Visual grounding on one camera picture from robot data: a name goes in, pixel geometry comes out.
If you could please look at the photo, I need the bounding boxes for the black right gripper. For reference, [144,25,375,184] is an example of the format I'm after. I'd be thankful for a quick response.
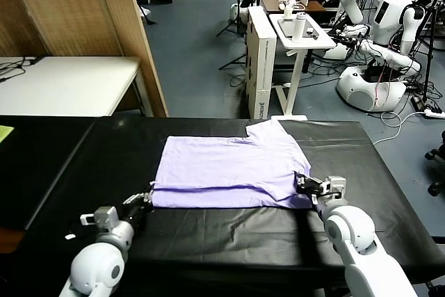
[294,170,330,207]

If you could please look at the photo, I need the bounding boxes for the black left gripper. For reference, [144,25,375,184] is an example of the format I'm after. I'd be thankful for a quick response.
[120,182,156,232]

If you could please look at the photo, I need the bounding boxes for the lavender t-shirt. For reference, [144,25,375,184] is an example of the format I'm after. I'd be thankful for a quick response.
[152,119,314,210]

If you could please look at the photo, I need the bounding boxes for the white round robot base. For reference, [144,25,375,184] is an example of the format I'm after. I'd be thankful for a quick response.
[229,3,250,22]

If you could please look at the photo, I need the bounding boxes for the tall white cardboard box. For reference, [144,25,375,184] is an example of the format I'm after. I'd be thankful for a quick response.
[245,6,278,120]

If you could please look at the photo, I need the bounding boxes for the black office chair base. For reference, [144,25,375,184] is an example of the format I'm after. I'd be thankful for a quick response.
[424,143,445,197]

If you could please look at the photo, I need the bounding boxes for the white side table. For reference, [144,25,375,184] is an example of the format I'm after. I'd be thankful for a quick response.
[269,13,337,121]

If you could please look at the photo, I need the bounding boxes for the yellow-green paper sheet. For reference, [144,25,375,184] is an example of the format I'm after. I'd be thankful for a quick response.
[0,125,15,145]

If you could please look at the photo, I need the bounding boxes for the white bottle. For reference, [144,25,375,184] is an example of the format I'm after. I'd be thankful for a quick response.
[291,12,309,43]

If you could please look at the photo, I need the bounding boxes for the grey tablet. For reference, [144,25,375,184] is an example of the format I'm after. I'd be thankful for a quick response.
[277,17,316,39]

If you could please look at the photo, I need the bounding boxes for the small white desk gadget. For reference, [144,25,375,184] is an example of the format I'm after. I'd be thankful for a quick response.
[279,0,307,19]

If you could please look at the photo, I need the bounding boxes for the black light stand tripod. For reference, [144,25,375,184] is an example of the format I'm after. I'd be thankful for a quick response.
[216,0,251,39]

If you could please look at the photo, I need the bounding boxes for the white humanoid robot black shoulders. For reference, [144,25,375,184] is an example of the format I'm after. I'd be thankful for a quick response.
[335,0,427,113]

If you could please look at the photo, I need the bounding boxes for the wooden folding screen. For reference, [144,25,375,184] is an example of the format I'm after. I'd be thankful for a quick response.
[0,0,170,119]

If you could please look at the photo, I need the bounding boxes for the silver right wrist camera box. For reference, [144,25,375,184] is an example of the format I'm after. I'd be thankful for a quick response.
[321,175,348,204]

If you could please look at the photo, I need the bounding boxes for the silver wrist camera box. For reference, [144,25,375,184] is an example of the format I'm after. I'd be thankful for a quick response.
[79,206,119,230]
[321,175,348,204]

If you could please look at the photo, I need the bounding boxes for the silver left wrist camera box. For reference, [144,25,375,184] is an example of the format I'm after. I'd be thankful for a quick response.
[79,206,119,230]

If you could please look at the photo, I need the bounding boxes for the black camera tripod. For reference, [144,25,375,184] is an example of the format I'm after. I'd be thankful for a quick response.
[412,0,445,110]

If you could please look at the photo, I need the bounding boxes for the black power adapter with cable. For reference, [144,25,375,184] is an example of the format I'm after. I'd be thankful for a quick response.
[0,55,46,84]

